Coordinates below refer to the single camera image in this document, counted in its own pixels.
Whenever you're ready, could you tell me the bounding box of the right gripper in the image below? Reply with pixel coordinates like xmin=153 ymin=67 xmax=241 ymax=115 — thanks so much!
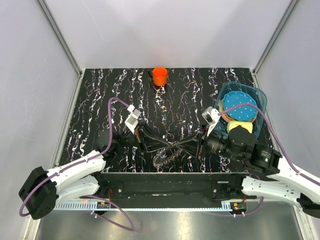
xmin=175 ymin=121 xmax=242 ymax=161

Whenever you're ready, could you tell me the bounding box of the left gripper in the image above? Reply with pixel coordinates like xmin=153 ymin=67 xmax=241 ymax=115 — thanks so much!
xmin=117 ymin=121 xmax=170 ymax=155

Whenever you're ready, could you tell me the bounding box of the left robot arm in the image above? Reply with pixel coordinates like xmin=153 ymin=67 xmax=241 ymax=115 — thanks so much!
xmin=18 ymin=122 xmax=171 ymax=220

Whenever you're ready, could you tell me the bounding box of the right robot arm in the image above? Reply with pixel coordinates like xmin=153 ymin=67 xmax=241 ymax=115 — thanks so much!
xmin=177 ymin=126 xmax=320 ymax=218

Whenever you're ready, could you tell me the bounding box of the pink plate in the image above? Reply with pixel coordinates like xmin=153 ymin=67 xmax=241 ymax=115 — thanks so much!
xmin=221 ymin=113 xmax=235 ymax=123

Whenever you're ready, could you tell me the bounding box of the yellow plate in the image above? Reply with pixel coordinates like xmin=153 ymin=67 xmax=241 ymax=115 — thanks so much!
xmin=218 ymin=100 xmax=224 ymax=113

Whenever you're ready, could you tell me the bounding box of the blue polka dot plate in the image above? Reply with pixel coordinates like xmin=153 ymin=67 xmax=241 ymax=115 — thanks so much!
xmin=222 ymin=91 xmax=259 ymax=120

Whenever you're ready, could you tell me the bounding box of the teal plastic container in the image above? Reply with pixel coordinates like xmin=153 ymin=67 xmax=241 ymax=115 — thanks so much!
xmin=214 ymin=81 xmax=267 ymax=138

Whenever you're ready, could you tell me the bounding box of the orange cup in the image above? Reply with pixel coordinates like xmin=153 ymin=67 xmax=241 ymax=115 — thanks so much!
xmin=152 ymin=66 xmax=168 ymax=87

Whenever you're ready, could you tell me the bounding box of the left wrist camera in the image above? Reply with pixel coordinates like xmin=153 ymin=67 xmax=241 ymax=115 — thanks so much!
xmin=125 ymin=105 xmax=141 ymax=134

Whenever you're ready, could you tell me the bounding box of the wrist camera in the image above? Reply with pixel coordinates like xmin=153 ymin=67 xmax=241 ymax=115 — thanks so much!
xmin=201 ymin=106 xmax=220 ymax=136
xmin=125 ymin=105 xmax=141 ymax=134

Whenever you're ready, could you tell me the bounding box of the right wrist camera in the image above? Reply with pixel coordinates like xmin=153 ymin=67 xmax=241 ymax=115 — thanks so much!
xmin=201 ymin=106 xmax=220 ymax=136

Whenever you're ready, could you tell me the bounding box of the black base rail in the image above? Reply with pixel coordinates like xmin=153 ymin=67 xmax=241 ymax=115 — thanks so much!
xmin=90 ymin=172 xmax=245 ymax=200

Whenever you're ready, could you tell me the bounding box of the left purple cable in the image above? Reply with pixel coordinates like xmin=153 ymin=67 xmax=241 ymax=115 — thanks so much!
xmin=19 ymin=97 xmax=136 ymax=231

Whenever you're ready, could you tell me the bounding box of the purple cable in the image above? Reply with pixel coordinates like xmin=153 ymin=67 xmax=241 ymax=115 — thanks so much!
xmin=199 ymin=102 xmax=320 ymax=218
xmin=19 ymin=97 xmax=136 ymax=231

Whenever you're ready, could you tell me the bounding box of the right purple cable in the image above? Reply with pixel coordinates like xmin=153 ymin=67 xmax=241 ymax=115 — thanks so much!
xmin=199 ymin=102 xmax=320 ymax=218

